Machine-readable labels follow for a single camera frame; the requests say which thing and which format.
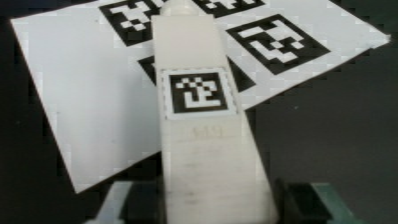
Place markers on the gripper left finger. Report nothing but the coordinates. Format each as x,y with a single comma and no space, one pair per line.
129,204

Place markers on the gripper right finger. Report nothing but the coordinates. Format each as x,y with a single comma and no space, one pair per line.
309,204

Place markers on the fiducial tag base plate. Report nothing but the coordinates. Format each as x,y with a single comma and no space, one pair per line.
291,38

